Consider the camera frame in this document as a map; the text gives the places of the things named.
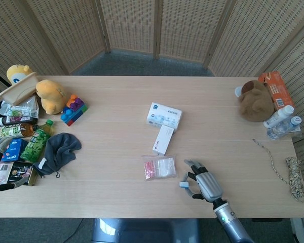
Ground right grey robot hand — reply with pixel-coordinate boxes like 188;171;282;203
183;158;223;203

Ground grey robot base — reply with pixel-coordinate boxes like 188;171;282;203
91;218;201;243

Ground pink white package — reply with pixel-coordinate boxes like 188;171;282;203
0;163;13;184

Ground black snack package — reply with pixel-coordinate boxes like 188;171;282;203
6;161;35;186

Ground blue cookie box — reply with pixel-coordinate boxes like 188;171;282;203
1;138;29;163

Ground brown tea bottle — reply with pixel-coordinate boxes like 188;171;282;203
0;123;39;141

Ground clear zip bag pack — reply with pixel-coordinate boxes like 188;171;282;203
141;154;178;181

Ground green tea bottle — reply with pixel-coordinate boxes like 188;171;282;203
20;119;54;163

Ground dark bottle purple label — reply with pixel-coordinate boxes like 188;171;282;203
0;115;39;127

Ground white carton red logo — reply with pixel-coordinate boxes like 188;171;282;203
152;125;175;156

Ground white green snack packets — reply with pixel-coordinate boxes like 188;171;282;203
0;95;39;119

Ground grey cloth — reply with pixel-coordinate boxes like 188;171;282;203
32;132;82;179

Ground white tissue pack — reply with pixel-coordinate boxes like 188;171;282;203
146;102;182;133

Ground beige plastic basket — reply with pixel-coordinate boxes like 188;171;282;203
0;72;40;106

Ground clear water bottle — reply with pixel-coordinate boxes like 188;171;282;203
267;116;302;140

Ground brown plush bear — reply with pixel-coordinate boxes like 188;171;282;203
237;79;275;123

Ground orange-yellow plush toy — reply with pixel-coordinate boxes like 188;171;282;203
35;79;68;115

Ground white plastic bottle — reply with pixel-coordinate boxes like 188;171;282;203
263;105;295;129

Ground colourful toy building blocks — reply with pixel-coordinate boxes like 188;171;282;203
60;94;89;127

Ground yellow plush with blue eye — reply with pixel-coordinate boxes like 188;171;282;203
6;64;34;86

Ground orange cardboard box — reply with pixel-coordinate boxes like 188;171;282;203
258;71;296;112

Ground speckled rope coil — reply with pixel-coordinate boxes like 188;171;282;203
252;138;304;203

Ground black floor cable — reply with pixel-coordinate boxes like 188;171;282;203
65;219;84;243

